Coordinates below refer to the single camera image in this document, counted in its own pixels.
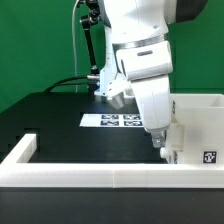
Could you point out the white marker sheet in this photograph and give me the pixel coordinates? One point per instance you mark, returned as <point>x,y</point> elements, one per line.
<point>111,120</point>

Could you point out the white U-shaped fence frame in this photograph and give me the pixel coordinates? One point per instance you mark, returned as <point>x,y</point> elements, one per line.
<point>16,170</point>

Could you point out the white drawer tray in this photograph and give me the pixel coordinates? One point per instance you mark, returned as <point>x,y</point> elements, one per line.
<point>171,156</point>
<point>174,138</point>

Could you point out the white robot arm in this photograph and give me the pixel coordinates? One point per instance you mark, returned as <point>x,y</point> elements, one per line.
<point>139,23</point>

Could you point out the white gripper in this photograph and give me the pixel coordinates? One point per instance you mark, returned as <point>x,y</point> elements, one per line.
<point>147,69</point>

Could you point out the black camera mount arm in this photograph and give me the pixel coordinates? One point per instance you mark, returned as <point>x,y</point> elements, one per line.
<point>87,21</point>

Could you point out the white drawer cabinet box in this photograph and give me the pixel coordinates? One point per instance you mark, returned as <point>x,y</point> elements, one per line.
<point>202,116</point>

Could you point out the white front drawer tray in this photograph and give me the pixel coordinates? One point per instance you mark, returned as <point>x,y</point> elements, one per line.
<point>171,156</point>

